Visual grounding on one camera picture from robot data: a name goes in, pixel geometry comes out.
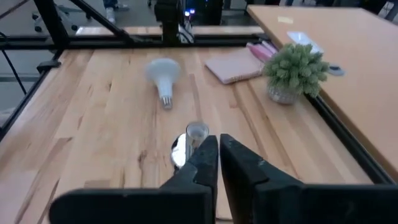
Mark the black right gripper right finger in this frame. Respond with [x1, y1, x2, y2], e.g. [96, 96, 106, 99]
[219, 133, 398, 224]

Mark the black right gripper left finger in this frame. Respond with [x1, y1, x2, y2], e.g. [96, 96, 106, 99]
[49, 135, 220, 224]

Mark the shiny metal cup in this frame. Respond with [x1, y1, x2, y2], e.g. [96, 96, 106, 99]
[170, 121, 210, 170]

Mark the green plant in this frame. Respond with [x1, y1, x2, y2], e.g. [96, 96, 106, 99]
[263, 42, 330, 105]

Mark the grey desk grommet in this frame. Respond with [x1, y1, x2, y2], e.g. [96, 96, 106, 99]
[326, 63, 346, 77]

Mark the light wooden office desk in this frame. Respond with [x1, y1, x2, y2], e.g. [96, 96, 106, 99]
[247, 4, 398, 183]

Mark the pink white box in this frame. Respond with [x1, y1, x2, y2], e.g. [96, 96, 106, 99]
[246, 40, 279, 63]

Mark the white card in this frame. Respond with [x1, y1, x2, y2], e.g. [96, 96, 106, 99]
[286, 30, 325, 54]

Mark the person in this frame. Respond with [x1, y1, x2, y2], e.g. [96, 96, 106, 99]
[102, 0, 130, 24]

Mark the black aluminium table frame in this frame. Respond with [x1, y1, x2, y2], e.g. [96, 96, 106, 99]
[0, 0, 397, 186]

